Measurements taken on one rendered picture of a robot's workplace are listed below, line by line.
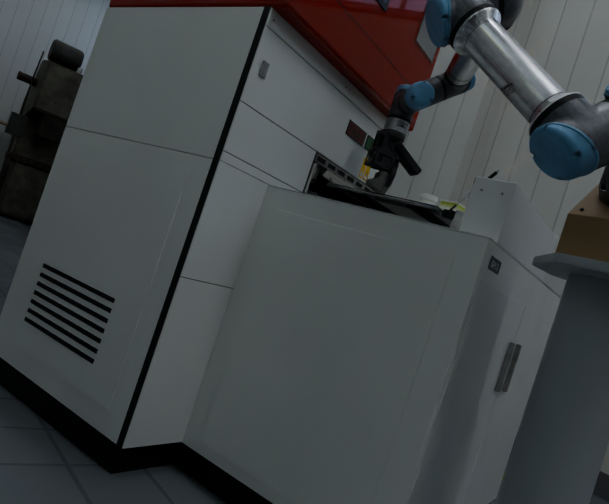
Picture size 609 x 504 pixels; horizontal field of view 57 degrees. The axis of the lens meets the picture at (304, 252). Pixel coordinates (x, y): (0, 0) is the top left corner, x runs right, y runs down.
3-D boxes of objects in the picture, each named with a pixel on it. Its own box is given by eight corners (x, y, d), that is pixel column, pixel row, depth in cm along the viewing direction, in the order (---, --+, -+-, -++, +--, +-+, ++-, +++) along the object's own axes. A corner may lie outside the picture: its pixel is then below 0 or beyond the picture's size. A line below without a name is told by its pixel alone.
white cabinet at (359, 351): (170, 471, 150) (267, 185, 152) (341, 441, 229) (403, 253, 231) (373, 619, 114) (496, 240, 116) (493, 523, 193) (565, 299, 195)
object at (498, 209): (456, 233, 127) (475, 175, 127) (511, 273, 172) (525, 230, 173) (497, 243, 122) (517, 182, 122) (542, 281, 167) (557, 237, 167)
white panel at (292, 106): (213, 158, 137) (264, 6, 138) (361, 232, 204) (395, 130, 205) (221, 160, 136) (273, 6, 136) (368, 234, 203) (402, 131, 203)
